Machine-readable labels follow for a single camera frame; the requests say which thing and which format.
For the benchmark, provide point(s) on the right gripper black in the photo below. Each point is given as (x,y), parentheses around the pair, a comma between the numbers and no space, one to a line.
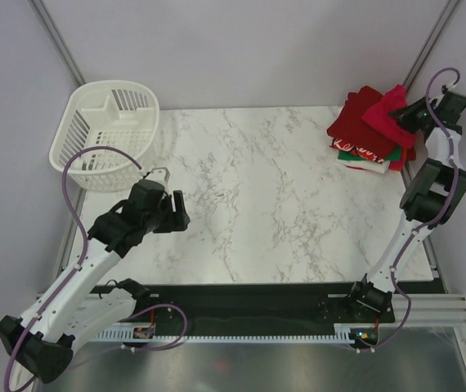
(405,118)

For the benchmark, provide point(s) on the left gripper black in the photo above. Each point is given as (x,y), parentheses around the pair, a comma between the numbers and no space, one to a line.
(181,220)

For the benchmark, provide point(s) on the crimson red t shirt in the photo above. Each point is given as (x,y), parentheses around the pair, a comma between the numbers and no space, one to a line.
(379,117)

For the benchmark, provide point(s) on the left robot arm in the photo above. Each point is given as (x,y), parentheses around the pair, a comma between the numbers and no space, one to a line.
(45,338)

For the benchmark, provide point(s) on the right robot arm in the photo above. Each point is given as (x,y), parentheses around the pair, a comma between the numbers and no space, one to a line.
(429,201)

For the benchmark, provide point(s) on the green folded shirt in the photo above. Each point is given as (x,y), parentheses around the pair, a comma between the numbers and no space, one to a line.
(359,154)

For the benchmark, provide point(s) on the orange folded shirt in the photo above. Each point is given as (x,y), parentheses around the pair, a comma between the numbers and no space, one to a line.
(409,157)

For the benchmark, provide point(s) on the dark red folded shirt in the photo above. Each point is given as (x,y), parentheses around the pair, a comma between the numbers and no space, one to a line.
(351,128)

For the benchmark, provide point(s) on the white folded shirt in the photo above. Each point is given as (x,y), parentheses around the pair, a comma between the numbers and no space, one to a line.
(364,165)

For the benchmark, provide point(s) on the red patterned folded shirt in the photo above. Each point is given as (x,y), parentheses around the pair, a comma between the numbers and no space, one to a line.
(338,144)

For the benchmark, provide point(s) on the white plastic laundry basket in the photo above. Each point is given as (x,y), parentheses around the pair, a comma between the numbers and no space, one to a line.
(120,114)

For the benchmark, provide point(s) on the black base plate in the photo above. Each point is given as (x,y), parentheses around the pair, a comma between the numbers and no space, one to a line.
(258,309)

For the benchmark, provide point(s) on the aluminium frame rail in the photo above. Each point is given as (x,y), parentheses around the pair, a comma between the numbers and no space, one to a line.
(437,310)

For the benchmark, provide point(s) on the slotted cable duct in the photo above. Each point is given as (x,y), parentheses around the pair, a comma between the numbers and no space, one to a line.
(141,334)

